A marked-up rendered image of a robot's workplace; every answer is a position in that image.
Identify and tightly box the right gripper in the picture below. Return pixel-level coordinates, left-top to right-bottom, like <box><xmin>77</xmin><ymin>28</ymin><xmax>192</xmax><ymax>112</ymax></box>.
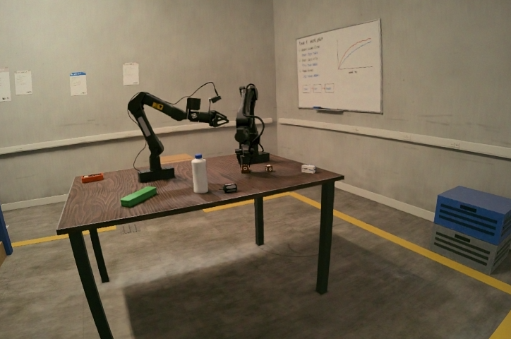
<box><xmin>199</xmin><ymin>96</ymin><xmax>229</xmax><ymax>127</ymax></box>

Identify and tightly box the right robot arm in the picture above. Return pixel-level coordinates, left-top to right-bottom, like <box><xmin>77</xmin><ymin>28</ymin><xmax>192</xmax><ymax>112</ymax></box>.
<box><xmin>128</xmin><ymin>92</ymin><xmax>201</xmax><ymax>175</ymax></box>

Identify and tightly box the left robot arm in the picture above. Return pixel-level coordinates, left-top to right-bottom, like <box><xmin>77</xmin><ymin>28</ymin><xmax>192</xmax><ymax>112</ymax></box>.
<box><xmin>235</xmin><ymin>86</ymin><xmax>270</xmax><ymax>158</ymax></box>

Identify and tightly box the orange rectangular block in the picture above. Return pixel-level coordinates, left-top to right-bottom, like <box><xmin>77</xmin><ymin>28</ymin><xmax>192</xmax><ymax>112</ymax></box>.
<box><xmin>82</xmin><ymin>173</ymin><xmax>104</xmax><ymax>183</ymax></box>

